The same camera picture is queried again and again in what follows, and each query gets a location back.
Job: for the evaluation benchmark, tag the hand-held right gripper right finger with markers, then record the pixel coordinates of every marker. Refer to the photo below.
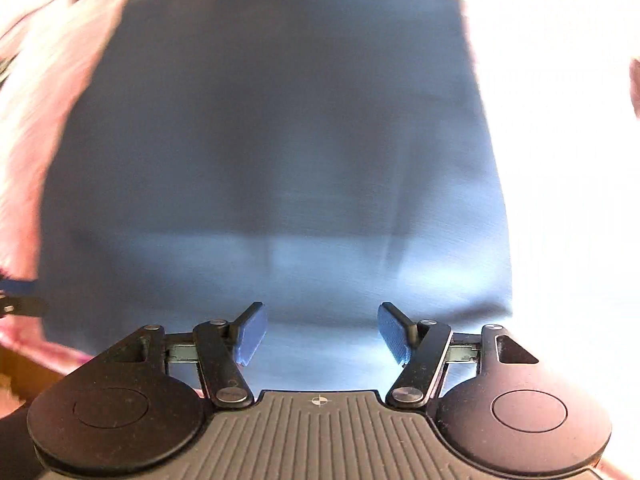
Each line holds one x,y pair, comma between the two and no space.
392,332

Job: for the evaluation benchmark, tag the blue garment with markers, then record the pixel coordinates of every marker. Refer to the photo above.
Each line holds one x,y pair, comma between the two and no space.
280,160

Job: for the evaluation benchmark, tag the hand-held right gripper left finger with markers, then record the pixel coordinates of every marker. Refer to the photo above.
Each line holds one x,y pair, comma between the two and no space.
252,332

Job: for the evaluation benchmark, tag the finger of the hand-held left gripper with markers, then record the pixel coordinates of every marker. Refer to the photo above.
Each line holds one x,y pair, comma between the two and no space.
25,306

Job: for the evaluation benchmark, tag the pink floral blanket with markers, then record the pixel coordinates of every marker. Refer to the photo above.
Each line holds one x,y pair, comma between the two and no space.
45,120

